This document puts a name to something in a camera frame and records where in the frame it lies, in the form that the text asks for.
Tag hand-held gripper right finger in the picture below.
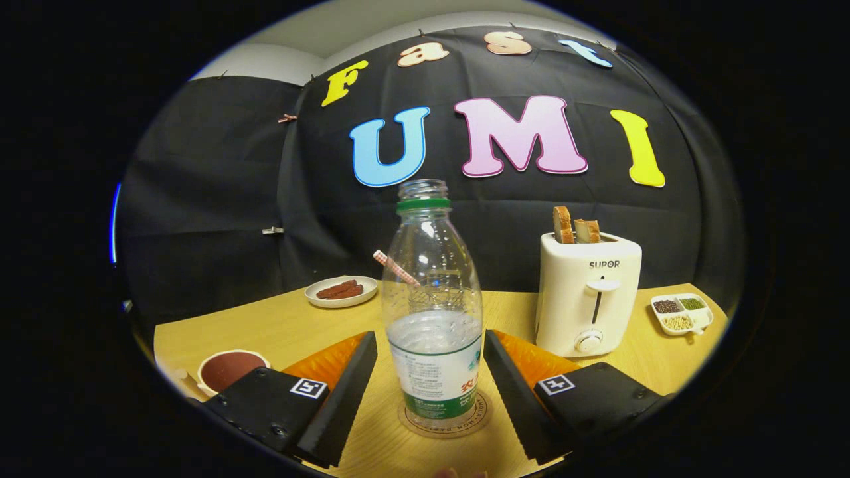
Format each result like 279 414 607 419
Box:
483 329 669 466

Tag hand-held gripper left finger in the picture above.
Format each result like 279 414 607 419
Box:
203 331 379 469

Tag round wooden coaster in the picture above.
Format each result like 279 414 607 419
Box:
398 390 493 439

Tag clear plastic juice bottle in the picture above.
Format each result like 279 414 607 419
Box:
382 179 484 430

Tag beige cup with wooden handle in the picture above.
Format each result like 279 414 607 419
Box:
174 349 272 403

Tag wooden table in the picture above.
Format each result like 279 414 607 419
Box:
154 287 730 478

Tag small white plate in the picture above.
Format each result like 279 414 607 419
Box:
305 275 379 309

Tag red-brown sausage pieces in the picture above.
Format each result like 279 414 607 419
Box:
316 279 364 300

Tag cream toaster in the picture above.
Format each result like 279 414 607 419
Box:
535 232 643 359

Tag tall toast slice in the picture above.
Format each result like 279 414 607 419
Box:
553 206 576 244

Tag white divided bean dish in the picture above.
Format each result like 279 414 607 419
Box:
651 293 715 337

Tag black backdrop cloth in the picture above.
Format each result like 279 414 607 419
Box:
116 25 746 333

